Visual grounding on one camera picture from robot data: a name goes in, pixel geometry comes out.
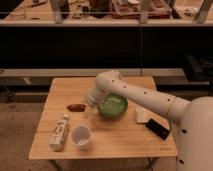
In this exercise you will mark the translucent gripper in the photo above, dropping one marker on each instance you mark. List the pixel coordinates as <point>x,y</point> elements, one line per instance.
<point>90,111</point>

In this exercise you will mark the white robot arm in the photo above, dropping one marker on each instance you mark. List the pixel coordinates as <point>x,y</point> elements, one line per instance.
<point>195,117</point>

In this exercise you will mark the white ceramic cup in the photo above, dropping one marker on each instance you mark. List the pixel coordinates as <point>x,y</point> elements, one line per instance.
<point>80,136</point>

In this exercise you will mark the green bowl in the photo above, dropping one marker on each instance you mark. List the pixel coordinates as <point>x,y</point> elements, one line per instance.
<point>113,106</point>

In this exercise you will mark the wooden folding table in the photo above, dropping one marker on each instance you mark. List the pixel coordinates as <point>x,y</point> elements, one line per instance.
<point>122,138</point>

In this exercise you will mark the white plastic bottle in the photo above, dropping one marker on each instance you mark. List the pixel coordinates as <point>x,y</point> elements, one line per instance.
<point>60,131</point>

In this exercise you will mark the white sponge block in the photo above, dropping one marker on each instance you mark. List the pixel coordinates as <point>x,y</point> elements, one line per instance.
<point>141,115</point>

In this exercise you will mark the black rectangular block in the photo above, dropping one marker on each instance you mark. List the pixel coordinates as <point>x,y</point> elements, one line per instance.
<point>157,128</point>

